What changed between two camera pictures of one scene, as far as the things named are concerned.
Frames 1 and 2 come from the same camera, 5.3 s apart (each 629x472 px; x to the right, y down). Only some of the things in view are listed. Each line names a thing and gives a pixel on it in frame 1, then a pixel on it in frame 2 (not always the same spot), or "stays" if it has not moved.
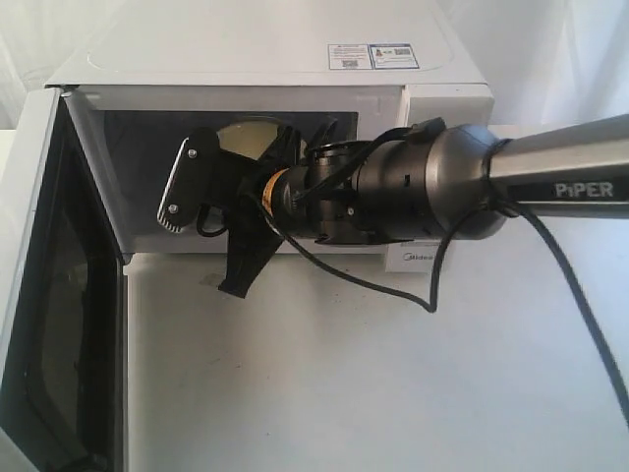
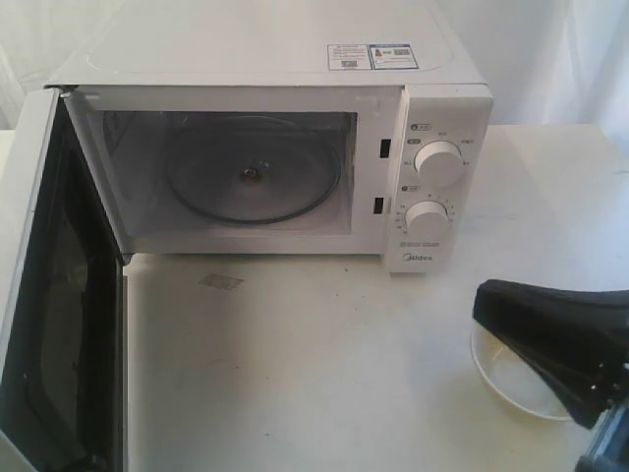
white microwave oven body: x=133 y=88 stays
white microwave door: x=62 y=300 stays
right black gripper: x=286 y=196 → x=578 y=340
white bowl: x=249 y=136 → x=514 y=378
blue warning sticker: x=371 y=56 stays
